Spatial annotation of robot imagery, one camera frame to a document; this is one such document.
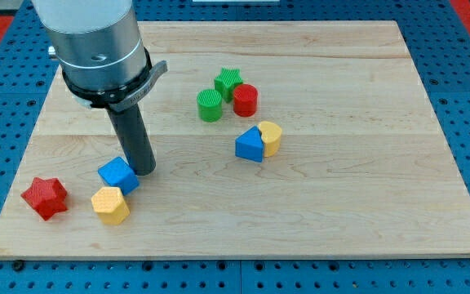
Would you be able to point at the red cylinder block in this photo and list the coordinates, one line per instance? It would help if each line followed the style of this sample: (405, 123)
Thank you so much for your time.
(245, 100)

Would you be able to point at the green star block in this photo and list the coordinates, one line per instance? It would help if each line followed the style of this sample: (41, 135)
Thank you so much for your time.
(226, 82)

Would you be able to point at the green cylinder block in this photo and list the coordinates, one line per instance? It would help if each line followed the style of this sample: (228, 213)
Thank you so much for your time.
(209, 105)

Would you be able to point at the yellow heart block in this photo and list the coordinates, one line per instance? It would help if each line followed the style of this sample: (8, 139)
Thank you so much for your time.
(271, 136)

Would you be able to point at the yellow hexagon block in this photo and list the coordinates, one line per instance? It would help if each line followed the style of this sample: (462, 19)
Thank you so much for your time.
(110, 206)

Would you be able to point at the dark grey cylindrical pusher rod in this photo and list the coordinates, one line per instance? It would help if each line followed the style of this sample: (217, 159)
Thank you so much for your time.
(131, 133)

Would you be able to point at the blue triangle block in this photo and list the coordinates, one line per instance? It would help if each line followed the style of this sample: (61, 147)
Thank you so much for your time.
(250, 146)

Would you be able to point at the wooden board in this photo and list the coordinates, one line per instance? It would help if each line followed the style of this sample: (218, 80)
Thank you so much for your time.
(363, 171)

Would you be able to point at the blue cube block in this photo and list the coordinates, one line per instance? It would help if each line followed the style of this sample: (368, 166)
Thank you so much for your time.
(117, 173)

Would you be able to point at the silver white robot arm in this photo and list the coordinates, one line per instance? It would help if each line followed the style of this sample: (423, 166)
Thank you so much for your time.
(105, 65)

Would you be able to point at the black clamp ring with bracket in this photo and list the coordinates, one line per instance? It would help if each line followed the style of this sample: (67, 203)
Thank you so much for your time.
(123, 97)

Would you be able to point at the red star block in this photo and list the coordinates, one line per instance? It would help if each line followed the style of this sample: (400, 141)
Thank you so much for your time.
(46, 197)

